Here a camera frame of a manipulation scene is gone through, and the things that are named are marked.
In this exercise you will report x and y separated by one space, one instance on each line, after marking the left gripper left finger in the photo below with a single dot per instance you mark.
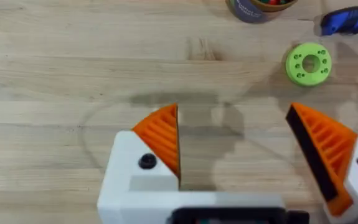
147 155

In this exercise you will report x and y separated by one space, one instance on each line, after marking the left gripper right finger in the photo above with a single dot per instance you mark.
331 149

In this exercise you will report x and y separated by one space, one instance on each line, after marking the blue electric screwdriver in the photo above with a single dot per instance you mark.
350 20

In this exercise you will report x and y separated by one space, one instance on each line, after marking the green disc with holes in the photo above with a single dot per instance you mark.
308 64

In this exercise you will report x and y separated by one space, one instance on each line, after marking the toy tub with vegetables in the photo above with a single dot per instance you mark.
259 9

